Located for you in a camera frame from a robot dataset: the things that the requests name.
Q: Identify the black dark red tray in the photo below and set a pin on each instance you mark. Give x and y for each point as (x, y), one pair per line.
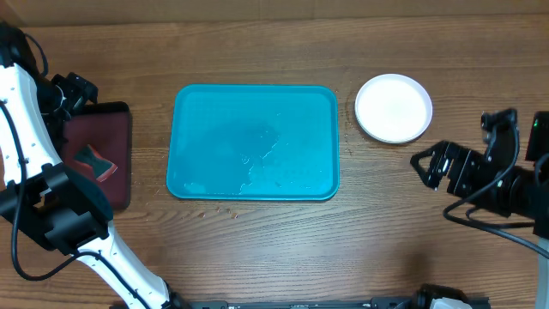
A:
(107, 127)

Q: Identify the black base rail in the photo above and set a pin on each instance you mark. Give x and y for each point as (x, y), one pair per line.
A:
(373, 303)

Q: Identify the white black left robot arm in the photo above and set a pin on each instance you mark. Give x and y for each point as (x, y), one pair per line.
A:
(49, 202)

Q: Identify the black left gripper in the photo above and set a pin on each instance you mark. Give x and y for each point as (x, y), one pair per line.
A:
(81, 90)

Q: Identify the teal plastic tray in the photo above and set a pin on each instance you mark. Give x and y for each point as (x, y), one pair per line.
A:
(254, 142)

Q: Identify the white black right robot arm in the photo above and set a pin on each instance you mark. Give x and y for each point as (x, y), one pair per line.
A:
(494, 194)

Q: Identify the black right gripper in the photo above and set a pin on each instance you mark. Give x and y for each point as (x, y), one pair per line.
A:
(469, 168)

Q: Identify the white plate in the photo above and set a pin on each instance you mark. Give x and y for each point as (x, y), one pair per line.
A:
(393, 108)

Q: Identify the pink green sponge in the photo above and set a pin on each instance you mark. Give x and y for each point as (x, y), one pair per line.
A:
(89, 157)

